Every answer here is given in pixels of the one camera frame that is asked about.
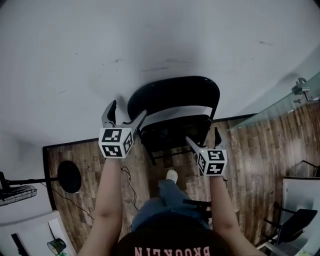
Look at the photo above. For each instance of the grey chair with black frame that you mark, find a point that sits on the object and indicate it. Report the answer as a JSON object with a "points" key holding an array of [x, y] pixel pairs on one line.
{"points": [[297, 222]]}

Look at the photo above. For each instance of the green cup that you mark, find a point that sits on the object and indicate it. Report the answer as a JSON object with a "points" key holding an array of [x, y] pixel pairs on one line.
{"points": [[57, 245]]}

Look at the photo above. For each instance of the white desk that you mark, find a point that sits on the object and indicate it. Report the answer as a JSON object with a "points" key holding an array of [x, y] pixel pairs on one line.
{"points": [[32, 230]]}

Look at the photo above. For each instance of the person's right white shoe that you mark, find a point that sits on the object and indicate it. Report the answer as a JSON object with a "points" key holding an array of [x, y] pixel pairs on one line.
{"points": [[172, 175]]}

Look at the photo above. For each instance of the white table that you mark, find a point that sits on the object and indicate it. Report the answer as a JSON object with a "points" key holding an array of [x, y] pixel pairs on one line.
{"points": [[300, 195]]}

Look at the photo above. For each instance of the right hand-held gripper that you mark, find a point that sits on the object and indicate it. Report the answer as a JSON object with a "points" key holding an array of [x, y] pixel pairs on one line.
{"points": [[212, 162]]}

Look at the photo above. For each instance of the black standing fan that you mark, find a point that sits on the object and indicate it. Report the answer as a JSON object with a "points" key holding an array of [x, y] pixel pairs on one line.
{"points": [[69, 176]]}

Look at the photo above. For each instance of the person's right forearm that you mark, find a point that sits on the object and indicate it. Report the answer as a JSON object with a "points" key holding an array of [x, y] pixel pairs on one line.
{"points": [[222, 200]]}

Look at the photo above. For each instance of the black folding chair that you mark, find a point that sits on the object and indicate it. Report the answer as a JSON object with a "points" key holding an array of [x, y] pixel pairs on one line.
{"points": [[175, 92]]}

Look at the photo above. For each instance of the black shirt with pink print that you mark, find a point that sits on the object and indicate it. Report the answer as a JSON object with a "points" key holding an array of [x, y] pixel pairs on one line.
{"points": [[175, 237]]}

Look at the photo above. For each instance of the black bar device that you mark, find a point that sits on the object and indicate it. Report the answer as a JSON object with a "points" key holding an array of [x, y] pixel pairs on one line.
{"points": [[197, 203]]}

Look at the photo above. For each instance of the blue jeans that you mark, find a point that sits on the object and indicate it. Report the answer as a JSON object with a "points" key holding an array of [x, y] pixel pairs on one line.
{"points": [[170, 200]]}

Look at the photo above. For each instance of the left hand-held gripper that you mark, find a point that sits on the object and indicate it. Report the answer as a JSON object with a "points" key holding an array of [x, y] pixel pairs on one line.
{"points": [[115, 142]]}

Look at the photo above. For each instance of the frosted glass door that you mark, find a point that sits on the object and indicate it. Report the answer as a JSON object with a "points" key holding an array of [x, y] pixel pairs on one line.
{"points": [[280, 110]]}

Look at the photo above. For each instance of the person's left forearm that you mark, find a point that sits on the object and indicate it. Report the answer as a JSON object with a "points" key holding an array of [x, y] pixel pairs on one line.
{"points": [[110, 195]]}

